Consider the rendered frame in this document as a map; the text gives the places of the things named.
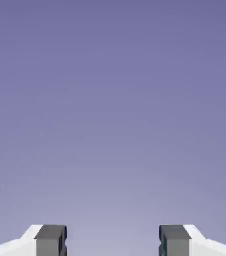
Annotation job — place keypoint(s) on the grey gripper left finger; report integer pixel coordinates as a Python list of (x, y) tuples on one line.
[(47, 242)]

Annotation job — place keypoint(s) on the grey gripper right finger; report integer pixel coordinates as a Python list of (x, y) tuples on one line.
[(175, 242)]

